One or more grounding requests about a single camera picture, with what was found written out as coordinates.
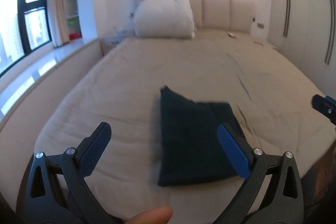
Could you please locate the dark teal knit sweater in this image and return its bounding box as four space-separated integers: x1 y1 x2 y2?
158 87 244 186

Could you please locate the person's left hand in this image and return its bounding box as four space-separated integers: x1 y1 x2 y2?
125 206 173 224

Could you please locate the beige bed sheet mattress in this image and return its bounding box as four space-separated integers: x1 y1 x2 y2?
35 30 335 223

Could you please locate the small white remote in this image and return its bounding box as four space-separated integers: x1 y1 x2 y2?
228 32 238 38

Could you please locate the beige padded headboard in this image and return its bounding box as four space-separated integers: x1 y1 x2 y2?
136 0 255 34

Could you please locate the red box on shelf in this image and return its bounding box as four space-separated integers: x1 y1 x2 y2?
69 32 81 41

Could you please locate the black framed window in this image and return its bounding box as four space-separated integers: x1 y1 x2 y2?
1 0 51 75

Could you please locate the white pillow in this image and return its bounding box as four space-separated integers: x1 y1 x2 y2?
132 0 195 39

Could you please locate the wall power socket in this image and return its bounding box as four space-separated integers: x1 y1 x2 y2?
257 23 264 29

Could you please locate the white wardrobe with black handles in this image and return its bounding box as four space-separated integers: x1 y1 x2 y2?
268 0 335 97

